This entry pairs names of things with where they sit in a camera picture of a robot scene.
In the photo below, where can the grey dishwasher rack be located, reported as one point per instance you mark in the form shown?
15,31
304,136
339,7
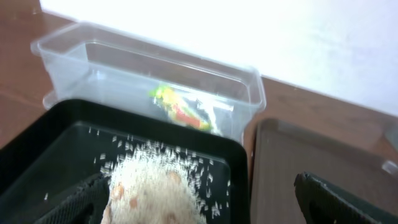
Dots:
390,135

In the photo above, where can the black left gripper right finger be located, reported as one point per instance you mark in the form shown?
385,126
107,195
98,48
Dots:
322,202

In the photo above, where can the rice pile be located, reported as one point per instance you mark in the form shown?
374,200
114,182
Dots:
151,182

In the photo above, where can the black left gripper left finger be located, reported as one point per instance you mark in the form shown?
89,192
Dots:
83,202

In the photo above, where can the clear plastic waste bin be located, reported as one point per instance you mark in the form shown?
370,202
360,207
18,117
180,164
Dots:
107,66

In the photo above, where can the dark brown serving tray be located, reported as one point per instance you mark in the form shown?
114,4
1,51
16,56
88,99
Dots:
283,150

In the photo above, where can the black plastic tray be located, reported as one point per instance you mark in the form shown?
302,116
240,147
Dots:
75,138

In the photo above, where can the green yellow snack wrapper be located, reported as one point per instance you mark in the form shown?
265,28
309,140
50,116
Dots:
178,110

